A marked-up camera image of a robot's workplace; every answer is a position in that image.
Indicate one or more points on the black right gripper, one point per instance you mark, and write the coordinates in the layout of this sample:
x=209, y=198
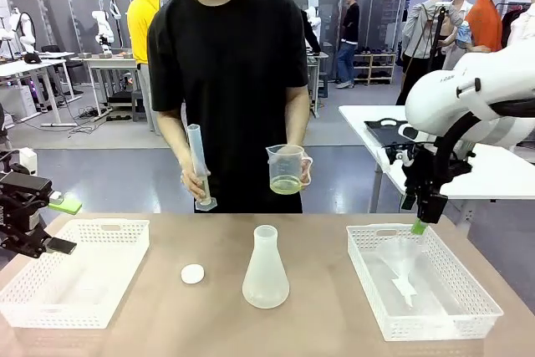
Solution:
x=422, y=169

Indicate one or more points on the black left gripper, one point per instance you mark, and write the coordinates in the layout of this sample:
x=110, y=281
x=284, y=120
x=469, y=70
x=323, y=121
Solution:
x=21, y=190

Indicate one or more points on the clear plastic funnel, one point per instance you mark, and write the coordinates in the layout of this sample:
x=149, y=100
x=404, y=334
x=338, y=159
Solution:
x=401, y=254

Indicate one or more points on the clear plastic measuring beaker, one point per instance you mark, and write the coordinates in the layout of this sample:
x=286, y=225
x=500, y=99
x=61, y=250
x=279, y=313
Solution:
x=285, y=169

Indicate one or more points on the clear plastic graduated cylinder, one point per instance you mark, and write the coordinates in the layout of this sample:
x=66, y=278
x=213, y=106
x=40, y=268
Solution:
x=197, y=144

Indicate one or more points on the translucent plastic conical flask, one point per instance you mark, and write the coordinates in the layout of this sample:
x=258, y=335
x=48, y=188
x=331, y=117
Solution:
x=266, y=277

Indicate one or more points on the person's right forearm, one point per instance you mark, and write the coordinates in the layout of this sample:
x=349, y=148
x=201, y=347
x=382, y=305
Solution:
x=173, y=139

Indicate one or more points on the person's left forearm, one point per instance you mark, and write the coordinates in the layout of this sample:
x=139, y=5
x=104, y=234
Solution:
x=297, y=118

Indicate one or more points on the person's left hand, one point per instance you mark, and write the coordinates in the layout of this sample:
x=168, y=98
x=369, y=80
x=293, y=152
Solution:
x=307, y=169

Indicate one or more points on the person's right hand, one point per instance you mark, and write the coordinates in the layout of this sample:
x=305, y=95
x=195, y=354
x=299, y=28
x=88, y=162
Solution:
x=193, y=185

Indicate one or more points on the white side table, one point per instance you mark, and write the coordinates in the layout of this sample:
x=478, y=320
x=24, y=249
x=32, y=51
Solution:
x=493, y=173

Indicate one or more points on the black tray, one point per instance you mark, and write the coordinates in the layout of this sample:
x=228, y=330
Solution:
x=384, y=131

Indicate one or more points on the white perforated plastic basket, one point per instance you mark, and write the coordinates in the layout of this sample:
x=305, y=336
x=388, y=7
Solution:
x=50, y=311
x=434, y=325

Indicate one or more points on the white round flask cap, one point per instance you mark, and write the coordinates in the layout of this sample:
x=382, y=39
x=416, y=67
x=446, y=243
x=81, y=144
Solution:
x=192, y=274

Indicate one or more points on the wooden shoe rack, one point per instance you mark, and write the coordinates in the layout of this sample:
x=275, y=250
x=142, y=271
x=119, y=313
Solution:
x=376, y=66

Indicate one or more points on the white office desk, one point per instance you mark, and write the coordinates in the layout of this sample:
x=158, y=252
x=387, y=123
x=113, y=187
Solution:
x=29, y=67

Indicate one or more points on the black cap on desk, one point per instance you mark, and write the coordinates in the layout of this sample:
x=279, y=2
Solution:
x=32, y=58

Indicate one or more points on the black tripod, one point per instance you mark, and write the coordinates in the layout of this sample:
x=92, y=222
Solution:
x=436, y=35

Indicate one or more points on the black office chair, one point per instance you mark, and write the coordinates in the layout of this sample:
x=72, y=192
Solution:
x=62, y=49

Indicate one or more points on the mannequin in gray shirt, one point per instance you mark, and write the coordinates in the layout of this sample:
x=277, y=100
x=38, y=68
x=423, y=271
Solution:
x=422, y=27

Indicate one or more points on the person in black top, jeans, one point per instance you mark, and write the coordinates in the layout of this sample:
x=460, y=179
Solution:
x=350, y=31

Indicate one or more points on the person in white shirt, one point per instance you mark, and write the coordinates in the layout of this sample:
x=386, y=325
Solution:
x=457, y=18

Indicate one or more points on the mannequin in orange clothes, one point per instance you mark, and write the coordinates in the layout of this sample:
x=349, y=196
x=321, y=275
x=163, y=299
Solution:
x=487, y=22

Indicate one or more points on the clothes rack with garments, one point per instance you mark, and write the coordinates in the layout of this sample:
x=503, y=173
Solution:
x=520, y=24

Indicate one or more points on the person in black cap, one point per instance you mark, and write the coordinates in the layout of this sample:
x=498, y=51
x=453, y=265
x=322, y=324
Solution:
x=307, y=31

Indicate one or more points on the person in yellow hoodie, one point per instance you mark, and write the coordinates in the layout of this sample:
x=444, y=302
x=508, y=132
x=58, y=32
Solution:
x=142, y=22

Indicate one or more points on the person in black t-shirt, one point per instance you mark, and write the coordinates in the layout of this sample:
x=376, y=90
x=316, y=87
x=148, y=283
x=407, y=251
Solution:
x=230, y=81

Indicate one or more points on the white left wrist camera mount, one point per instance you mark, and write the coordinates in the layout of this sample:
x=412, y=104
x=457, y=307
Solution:
x=28, y=159

